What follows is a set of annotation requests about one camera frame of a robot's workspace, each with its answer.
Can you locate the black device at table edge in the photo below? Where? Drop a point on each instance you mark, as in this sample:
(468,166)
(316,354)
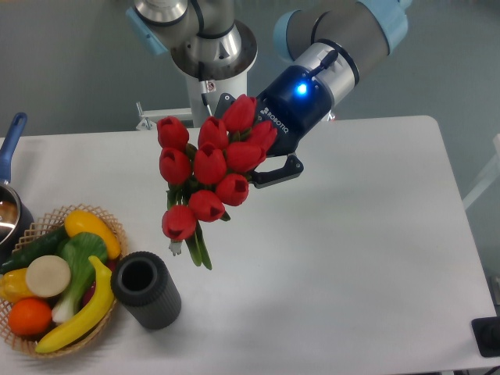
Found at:
(486,333)

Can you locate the beige round radish slice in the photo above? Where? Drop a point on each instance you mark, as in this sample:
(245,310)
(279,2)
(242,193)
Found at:
(48,276)

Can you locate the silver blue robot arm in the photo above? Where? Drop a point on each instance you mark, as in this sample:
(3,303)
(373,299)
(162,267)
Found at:
(329,47)

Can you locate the yellow squash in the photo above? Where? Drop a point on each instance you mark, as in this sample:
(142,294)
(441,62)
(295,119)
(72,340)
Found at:
(80,221)

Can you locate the green bok choy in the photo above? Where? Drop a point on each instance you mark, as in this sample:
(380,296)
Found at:
(76,252)

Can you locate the yellow bell pepper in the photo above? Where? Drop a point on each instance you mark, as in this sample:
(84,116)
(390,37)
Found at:
(14,286)

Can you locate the green cucumber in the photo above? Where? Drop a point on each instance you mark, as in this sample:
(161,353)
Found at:
(47,244)

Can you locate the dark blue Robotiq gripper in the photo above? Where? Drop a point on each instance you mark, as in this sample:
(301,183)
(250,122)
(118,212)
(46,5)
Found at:
(294,103)

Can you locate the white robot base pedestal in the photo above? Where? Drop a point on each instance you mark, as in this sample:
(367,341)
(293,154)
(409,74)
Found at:
(204,95)

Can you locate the red tulip bouquet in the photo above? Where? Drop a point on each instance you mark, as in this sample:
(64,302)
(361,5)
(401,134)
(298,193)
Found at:
(206,178)

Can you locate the dark grey ribbed vase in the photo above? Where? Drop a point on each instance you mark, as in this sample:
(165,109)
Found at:
(142,283)

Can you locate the orange fruit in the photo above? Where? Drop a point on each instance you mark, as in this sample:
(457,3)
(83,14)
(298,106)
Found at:
(30,316)

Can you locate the blue handled saucepan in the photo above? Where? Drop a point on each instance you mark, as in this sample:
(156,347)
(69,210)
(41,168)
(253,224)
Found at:
(16,218)

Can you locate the metal table clamp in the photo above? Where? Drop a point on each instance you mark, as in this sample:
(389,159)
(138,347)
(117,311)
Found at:
(149,118)

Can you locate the white frame at right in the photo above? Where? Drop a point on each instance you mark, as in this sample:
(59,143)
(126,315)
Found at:
(485,178)

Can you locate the woven wicker basket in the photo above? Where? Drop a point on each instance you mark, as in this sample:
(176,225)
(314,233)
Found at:
(48,223)

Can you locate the red fruit under banana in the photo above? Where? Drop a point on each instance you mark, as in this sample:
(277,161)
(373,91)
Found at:
(111,264)

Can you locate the yellow banana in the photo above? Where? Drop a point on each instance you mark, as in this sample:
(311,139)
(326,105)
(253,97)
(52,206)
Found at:
(86,319)

